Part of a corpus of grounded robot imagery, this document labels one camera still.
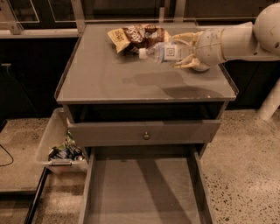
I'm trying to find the crumpled cans and wrappers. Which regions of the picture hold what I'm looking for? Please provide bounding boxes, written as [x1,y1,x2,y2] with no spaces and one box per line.
[48,131,84,161]

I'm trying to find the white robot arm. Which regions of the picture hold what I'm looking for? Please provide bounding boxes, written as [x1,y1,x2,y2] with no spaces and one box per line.
[171,3,280,71]

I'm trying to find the open grey middle drawer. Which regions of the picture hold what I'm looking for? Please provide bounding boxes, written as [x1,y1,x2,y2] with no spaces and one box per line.
[79,145,217,224]

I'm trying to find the brown yellow chip bag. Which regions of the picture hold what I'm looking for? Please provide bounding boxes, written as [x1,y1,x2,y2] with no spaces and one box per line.
[108,24,171,53]

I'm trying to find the clear plastic trash bin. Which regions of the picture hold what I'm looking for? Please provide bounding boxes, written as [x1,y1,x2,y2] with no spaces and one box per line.
[36,108,88,174]

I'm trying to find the blue plastic bottle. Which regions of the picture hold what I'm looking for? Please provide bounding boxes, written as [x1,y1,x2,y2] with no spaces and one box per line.
[138,42,193,63]

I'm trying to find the grey drawer cabinet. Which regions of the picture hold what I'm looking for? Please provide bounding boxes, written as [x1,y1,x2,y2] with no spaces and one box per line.
[53,22,239,160]

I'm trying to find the white pole leg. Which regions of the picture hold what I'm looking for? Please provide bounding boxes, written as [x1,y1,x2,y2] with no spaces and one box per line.
[257,84,280,121]

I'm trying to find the grey top drawer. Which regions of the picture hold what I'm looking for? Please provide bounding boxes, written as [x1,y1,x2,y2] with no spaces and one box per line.
[68,120,221,147]

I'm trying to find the black cable on floor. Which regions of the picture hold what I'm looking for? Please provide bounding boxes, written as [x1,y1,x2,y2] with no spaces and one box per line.
[0,144,14,168]

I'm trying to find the round brass drawer knob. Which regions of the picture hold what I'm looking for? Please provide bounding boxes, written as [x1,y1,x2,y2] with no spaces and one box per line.
[143,132,151,140]

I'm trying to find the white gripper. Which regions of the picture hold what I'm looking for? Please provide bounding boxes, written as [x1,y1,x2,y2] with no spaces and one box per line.
[169,29,225,68]

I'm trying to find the white bowl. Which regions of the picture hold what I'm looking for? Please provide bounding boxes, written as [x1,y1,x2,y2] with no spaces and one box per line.
[192,65,210,72]

